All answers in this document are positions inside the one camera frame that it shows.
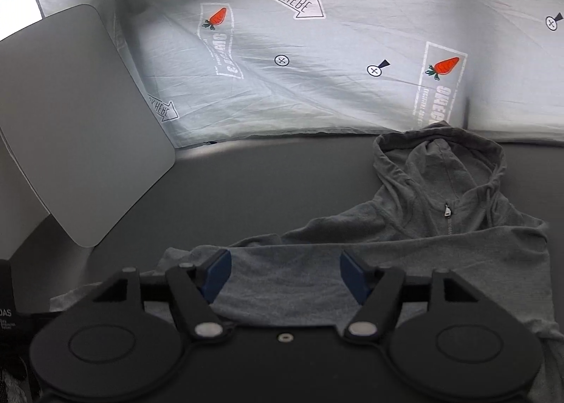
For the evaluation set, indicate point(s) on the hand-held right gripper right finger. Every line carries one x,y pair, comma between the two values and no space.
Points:
354,275

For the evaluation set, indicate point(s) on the white printed sheet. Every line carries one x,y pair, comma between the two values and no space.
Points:
352,11

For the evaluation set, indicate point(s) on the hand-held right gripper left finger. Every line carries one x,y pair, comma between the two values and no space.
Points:
216,275

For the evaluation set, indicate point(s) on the grey rounded board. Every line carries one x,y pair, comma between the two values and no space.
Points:
79,121

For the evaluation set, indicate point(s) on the grey zip hoodie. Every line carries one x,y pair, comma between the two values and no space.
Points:
418,209

